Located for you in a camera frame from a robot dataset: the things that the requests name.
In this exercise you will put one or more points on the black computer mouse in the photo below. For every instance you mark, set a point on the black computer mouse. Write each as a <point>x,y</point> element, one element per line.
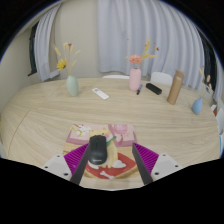
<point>97,150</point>

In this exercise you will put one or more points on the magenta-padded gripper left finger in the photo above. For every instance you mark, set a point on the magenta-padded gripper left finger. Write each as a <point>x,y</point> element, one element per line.
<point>60,165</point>

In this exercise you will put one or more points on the cat print mouse pad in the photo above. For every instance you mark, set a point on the cat print mouse pad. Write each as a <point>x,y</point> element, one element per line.
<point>123,133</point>

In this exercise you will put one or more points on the wide white curtain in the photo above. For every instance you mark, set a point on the wide white curtain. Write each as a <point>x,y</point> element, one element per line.
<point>150,30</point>

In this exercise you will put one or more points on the narrow white curtain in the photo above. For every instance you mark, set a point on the narrow white curtain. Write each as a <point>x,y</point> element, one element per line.
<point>46,46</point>
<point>220,80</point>

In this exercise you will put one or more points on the blue marker pen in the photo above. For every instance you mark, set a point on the blue marker pen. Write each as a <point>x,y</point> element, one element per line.
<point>139,89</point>

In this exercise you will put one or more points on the pink vase with orange flowers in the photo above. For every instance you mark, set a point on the pink vase with orange flowers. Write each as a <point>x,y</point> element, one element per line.
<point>134,80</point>

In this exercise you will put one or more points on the small white remote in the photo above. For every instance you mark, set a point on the small white remote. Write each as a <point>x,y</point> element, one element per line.
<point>100,93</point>

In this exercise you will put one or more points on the green vase with yellow flowers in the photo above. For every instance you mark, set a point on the green vase with yellow flowers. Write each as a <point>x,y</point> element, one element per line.
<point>72,86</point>

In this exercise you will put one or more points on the white and blue chairs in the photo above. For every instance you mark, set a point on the white and blue chairs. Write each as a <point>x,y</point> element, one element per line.
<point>220,118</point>

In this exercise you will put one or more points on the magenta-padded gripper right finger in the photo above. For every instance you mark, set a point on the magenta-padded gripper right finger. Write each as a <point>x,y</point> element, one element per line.
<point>165,165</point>

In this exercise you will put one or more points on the black case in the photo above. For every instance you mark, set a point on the black case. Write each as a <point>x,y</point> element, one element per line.
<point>153,88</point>

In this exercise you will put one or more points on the copper drink bottle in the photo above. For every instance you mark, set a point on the copper drink bottle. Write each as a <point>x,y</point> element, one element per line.
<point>175,88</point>

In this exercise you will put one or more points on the white chair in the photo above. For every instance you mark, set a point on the white chair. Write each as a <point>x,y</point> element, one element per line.
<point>160,77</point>
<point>115,76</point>

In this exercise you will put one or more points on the dark window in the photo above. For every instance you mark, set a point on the dark window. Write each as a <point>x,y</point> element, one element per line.
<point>208,60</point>
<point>32,50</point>

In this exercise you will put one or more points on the blue vase with dried flowers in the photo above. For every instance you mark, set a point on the blue vase with dried flowers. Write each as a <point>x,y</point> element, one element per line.
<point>197,106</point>

